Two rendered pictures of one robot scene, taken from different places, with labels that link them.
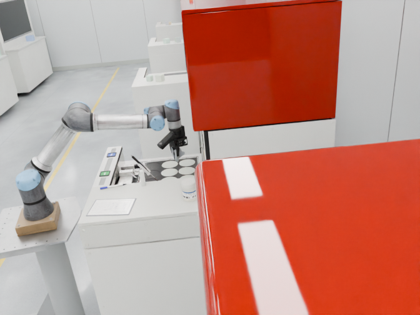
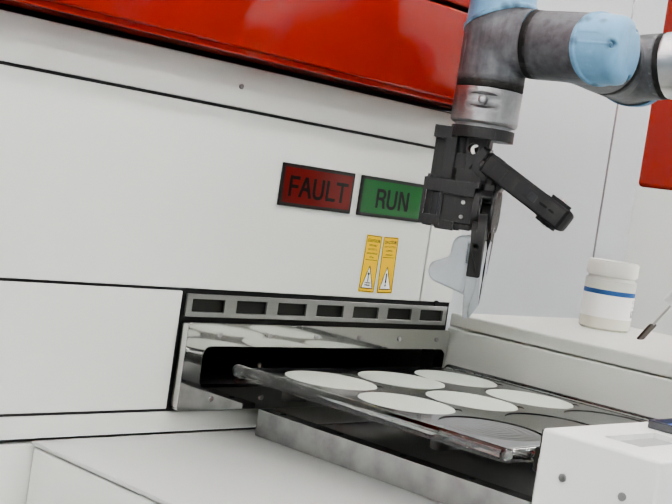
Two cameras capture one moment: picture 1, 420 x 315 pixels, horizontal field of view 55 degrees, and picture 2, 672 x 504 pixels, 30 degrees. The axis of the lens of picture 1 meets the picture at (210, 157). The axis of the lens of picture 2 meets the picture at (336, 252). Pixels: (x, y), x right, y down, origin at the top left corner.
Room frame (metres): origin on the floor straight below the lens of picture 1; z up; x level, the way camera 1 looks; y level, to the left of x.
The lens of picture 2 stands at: (3.19, 1.09, 1.11)
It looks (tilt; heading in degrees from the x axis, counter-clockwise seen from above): 3 degrees down; 226
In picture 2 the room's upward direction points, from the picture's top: 8 degrees clockwise
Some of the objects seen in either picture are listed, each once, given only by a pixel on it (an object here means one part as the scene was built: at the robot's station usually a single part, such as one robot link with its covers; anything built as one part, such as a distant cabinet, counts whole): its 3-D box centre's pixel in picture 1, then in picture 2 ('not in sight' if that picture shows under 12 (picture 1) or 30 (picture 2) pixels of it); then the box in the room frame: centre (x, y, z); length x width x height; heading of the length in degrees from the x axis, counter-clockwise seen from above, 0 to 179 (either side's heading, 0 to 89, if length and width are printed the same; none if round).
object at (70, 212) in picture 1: (40, 232); not in sight; (1.83, 0.95, 0.75); 0.45 x 0.44 x 0.13; 101
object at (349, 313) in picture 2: not in sight; (328, 310); (2.16, 0.03, 0.96); 0.44 x 0.01 x 0.02; 2
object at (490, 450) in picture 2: (169, 159); (359, 408); (2.31, 0.26, 0.90); 0.37 x 0.01 x 0.01; 92
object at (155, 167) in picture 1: (169, 172); (471, 403); (2.13, 0.25, 0.90); 0.34 x 0.34 x 0.01; 2
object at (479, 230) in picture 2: not in sight; (478, 238); (2.11, 0.21, 1.07); 0.05 x 0.02 x 0.09; 32
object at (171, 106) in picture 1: (172, 110); (499, 40); (2.10, 0.19, 1.29); 0.09 x 0.08 x 0.11; 101
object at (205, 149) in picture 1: (203, 137); (217, 248); (2.33, 0.03, 1.02); 0.82 x 0.03 x 0.40; 2
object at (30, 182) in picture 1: (30, 185); not in sight; (1.84, 0.93, 1.04); 0.13 x 0.12 x 0.14; 11
